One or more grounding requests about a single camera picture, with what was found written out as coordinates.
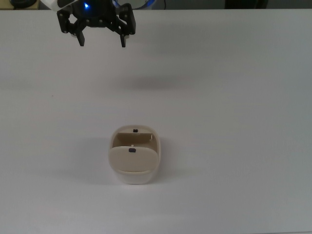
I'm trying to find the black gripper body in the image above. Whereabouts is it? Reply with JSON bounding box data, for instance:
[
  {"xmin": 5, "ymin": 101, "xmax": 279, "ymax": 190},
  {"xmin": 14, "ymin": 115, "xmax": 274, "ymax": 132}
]
[{"xmin": 70, "ymin": 0, "xmax": 120, "ymax": 28}]

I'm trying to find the beige trash can lid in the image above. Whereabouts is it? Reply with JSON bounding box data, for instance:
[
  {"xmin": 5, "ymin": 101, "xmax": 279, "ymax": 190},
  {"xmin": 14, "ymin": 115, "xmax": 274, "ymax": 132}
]
[{"xmin": 108, "ymin": 145, "xmax": 159, "ymax": 174}]

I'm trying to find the small white trash can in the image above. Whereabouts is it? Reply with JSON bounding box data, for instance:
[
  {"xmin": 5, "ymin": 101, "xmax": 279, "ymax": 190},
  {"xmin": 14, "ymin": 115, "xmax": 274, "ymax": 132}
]
[{"xmin": 108, "ymin": 124, "xmax": 162, "ymax": 185}]

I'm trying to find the black object on wooden desk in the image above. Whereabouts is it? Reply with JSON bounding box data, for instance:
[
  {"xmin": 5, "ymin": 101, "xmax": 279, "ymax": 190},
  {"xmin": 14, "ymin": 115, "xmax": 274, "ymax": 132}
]
[{"xmin": 9, "ymin": 0, "xmax": 38, "ymax": 6}]

